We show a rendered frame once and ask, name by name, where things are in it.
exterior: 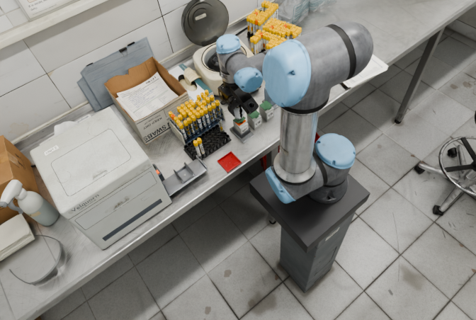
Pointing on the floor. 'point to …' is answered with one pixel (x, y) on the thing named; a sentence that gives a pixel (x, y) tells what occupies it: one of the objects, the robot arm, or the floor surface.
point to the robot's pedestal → (298, 268)
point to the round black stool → (467, 177)
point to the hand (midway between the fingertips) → (240, 117)
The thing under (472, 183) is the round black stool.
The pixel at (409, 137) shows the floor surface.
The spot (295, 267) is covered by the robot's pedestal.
